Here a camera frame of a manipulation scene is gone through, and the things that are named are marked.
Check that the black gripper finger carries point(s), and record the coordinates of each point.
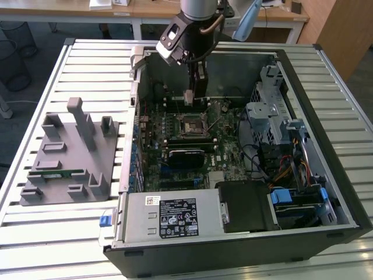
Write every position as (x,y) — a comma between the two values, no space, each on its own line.
(193,78)
(203,84)

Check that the silver CPU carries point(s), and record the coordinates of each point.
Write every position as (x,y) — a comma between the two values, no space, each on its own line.
(188,98)

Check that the CPU socket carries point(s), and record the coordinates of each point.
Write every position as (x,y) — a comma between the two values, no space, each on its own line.
(192,126)

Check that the silver drive cage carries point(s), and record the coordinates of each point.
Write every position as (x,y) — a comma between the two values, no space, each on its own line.
(259,115)

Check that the green motherboard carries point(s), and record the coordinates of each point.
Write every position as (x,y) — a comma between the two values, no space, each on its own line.
(230,146)

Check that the black graphics card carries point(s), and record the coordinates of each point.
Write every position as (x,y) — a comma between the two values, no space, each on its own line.
(186,160)

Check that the white box with label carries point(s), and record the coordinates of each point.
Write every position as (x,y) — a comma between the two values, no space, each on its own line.
(120,2)

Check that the silver finned heatsink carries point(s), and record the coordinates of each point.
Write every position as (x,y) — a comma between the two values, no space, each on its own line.
(217,176)

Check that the small brown box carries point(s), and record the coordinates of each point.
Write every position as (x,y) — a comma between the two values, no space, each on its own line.
(296,8)

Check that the black expansion slot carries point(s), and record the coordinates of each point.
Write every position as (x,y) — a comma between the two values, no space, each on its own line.
(175,184)

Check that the plain white box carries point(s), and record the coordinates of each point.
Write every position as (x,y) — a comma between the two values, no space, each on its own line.
(100,4)

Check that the silver power supply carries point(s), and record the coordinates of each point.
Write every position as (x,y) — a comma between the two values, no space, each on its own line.
(204,221)

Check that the blue disk carrier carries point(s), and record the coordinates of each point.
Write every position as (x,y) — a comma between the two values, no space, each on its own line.
(281,198)

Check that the wooden cabinet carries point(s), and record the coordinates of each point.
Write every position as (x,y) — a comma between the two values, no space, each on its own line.
(346,35)

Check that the grey parts rack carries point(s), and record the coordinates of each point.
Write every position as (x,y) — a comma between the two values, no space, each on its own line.
(75,163)

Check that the green RAM stick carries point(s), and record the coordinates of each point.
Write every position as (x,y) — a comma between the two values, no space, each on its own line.
(70,172)

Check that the blue case latch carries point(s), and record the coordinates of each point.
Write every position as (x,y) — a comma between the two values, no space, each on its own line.
(105,220)

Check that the black PC case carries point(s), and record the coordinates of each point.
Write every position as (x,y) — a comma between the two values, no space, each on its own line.
(204,262)

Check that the grey desk leg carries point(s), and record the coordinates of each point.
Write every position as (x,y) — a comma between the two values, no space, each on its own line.
(6,108)

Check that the white rimmed black wrist camera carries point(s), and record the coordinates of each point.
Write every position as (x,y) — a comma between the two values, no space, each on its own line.
(172,38)

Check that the wooden desk white frame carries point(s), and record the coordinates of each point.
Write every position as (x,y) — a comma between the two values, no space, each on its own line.
(58,13)
(285,14)

